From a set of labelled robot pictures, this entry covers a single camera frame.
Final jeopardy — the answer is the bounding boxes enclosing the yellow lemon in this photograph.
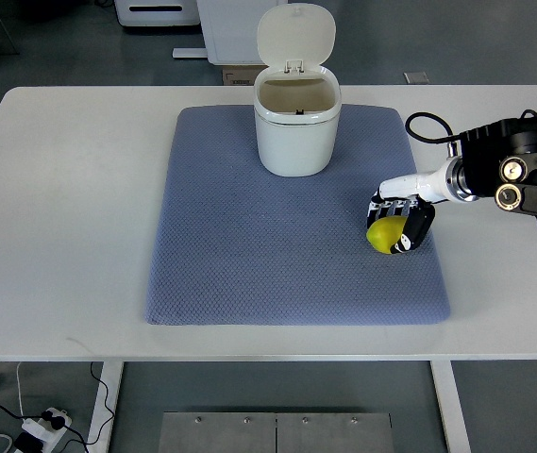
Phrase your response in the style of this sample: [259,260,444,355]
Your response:
[366,215,407,255]

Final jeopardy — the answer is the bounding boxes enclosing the white table left leg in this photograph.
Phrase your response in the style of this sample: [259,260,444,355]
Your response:
[86,361,125,453]

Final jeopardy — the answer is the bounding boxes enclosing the grey floor socket plate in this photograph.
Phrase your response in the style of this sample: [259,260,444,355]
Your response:
[403,72,429,85]

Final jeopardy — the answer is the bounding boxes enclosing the white table leg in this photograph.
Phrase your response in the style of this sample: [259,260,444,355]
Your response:
[86,361,125,453]
[430,361,471,453]

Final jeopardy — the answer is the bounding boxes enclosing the cardboard box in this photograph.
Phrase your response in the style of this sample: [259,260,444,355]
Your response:
[222,65,265,86]

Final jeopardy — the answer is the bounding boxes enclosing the white appliance with slot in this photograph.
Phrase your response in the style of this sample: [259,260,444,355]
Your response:
[114,0,200,27]

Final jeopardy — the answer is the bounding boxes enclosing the blue textured mat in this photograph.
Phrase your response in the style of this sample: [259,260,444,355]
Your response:
[145,105,450,326]

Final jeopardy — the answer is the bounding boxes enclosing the grey metal floor plate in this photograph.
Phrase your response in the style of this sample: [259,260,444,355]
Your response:
[159,411,394,452]

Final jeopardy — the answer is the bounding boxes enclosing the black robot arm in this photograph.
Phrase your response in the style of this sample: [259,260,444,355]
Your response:
[405,109,537,223]

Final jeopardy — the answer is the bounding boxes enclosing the white power strip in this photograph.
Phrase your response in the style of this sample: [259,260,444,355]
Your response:
[22,407,72,453]

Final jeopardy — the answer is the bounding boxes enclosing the white table right leg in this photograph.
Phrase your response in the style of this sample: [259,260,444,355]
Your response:
[430,361,471,453]

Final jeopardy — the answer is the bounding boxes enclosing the white cabinet background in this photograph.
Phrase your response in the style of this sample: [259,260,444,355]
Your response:
[172,0,287,66]

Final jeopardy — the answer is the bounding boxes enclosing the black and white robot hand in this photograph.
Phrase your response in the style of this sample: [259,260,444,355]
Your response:
[367,157,466,254]

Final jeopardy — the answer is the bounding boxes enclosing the white trash bin with lid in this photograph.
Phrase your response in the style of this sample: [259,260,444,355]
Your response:
[254,3,342,177]

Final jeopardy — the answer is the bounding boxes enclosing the black floor cable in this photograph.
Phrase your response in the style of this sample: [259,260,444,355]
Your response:
[0,361,116,453]

